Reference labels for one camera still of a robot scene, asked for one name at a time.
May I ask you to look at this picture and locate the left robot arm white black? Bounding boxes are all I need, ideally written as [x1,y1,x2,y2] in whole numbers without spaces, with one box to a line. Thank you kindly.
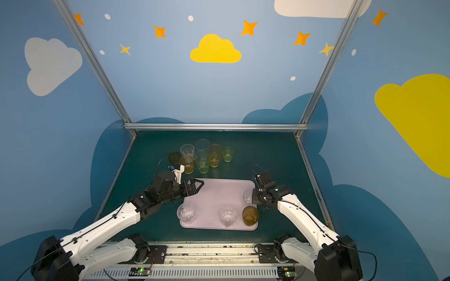
[30,168,205,281]

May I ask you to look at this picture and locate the tall clear bluish glass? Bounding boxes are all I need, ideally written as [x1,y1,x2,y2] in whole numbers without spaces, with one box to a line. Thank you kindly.
[195,139,210,161]

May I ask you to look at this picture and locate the controller board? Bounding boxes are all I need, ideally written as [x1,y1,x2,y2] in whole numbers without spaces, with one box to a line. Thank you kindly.
[128,268,151,277]
[277,267,298,281]

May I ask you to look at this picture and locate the left controller board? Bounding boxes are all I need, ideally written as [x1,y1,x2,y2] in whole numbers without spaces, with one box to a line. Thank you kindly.
[128,268,151,277]

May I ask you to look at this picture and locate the aluminium frame post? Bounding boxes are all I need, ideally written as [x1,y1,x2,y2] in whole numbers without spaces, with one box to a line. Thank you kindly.
[295,0,366,140]
[53,0,132,125]

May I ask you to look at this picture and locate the dark amber textured glass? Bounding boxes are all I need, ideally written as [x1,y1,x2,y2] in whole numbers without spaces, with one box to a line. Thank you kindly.
[242,206,260,227]
[168,152,181,166]

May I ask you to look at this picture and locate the clear faceted glass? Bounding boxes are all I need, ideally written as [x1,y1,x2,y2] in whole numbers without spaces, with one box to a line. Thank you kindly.
[219,207,237,228]
[177,203,197,224]
[180,144,195,160]
[242,189,253,206]

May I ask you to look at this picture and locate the pink rectangular tray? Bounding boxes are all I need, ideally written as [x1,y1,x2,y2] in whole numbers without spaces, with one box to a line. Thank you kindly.
[180,179,258,231]

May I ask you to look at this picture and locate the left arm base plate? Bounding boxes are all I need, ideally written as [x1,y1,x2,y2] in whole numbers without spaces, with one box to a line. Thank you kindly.
[131,245,168,264]

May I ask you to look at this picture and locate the tall orange glass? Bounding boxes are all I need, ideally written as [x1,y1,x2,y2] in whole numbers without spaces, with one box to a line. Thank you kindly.
[208,144,222,168]

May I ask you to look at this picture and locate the orange short glass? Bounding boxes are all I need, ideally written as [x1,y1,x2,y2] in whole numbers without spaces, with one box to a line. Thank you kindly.
[179,155,195,174]

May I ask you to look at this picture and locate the aluminium frame back bar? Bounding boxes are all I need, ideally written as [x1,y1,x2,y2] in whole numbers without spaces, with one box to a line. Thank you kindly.
[124,123,308,131]

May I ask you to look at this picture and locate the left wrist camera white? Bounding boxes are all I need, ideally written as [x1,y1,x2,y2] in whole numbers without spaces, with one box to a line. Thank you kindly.
[172,163,185,185]

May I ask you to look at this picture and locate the right controller board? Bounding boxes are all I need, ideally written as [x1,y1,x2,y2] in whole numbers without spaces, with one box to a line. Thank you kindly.
[277,267,298,281]

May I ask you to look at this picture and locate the aluminium frame right post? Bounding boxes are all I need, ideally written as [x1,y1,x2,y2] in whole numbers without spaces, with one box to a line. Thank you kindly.
[295,0,366,140]

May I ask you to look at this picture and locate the small green glass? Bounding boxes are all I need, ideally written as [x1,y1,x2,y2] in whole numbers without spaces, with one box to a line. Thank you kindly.
[222,146,234,163]

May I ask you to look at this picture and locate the aluminium frame left post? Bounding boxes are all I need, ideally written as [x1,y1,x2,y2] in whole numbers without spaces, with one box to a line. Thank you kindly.
[53,0,132,125]

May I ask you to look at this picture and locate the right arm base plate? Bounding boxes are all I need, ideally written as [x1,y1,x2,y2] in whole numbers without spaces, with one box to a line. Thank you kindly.
[254,244,296,264]

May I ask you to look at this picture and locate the tall green glass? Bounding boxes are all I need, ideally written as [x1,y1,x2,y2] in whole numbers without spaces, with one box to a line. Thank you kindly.
[195,153,210,174]

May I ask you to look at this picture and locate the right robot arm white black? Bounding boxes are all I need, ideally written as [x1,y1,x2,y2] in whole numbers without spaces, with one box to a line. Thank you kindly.
[252,170,363,281]

